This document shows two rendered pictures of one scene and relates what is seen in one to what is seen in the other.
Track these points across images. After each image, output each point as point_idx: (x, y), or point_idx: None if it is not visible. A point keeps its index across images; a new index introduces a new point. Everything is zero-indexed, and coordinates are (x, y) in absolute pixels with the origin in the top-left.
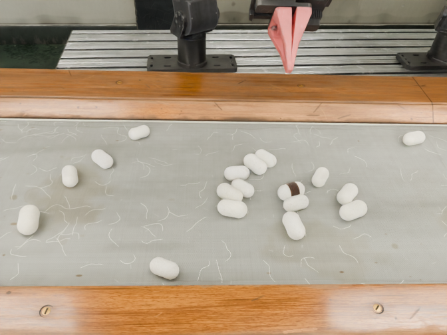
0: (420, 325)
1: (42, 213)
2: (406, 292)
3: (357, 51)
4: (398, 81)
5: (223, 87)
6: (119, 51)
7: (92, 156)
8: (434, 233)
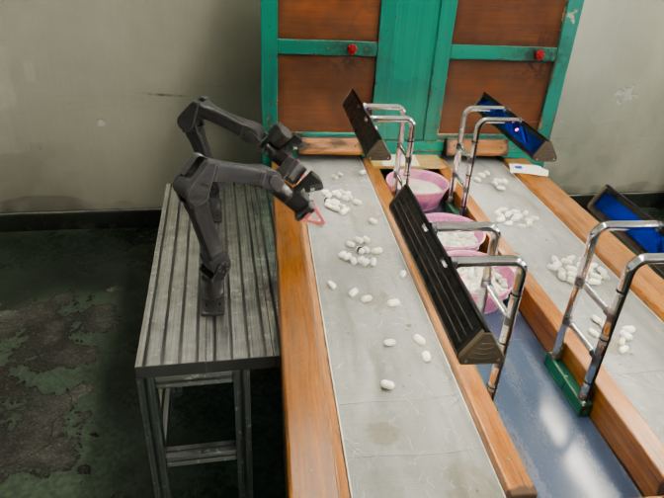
0: None
1: (385, 304)
2: (399, 233)
3: (195, 234)
4: (281, 215)
5: (293, 259)
6: (186, 332)
7: (354, 293)
8: (369, 229)
